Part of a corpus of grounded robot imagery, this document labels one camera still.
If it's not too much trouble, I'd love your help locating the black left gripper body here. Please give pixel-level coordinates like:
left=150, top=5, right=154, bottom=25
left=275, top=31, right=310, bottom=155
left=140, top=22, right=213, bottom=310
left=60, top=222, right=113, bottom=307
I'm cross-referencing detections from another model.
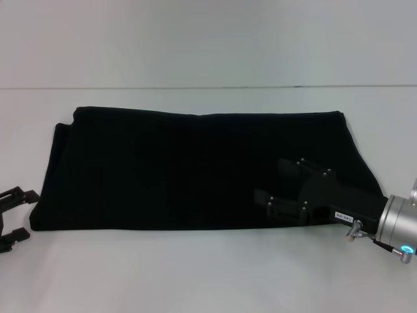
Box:
left=0, top=185, right=27, bottom=254

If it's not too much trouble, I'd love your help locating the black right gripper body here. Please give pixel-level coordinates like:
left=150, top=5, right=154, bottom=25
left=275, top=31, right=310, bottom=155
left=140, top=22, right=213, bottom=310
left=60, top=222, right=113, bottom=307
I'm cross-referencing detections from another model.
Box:
left=296, top=168, right=391, bottom=235

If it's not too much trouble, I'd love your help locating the black t-shirt with FREE print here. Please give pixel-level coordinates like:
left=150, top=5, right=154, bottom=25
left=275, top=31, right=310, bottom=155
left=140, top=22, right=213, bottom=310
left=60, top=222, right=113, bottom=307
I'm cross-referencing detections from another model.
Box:
left=29, top=106, right=391, bottom=233

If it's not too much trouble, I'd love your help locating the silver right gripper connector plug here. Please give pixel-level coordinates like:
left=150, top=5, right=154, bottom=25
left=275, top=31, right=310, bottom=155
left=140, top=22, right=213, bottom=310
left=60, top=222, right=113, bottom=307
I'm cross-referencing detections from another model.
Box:
left=345, top=220, right=365, bottom=243

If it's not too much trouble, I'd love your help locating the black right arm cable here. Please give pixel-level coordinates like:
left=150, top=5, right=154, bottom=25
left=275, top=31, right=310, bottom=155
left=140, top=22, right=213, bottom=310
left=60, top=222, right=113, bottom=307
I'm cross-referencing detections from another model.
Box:
left=361, top=228, right=405, bottom=254

